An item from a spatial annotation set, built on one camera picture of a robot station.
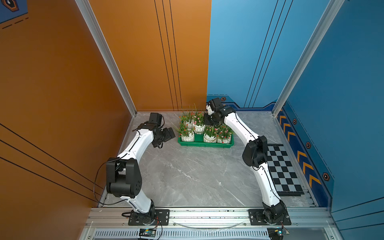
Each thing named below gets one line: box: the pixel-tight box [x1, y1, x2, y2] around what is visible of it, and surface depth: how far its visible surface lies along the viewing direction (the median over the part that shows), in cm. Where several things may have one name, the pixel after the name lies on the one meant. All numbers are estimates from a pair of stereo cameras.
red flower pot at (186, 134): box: [177, 123, 195, 142], surface depth 98 cm
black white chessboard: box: [267, 143, 305, 197], surface depth 89 cm
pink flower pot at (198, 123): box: [193, 111, 206, 135], surface depth 97 cm
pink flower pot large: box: [203, 125, 217, 144], surface depth 98 cm
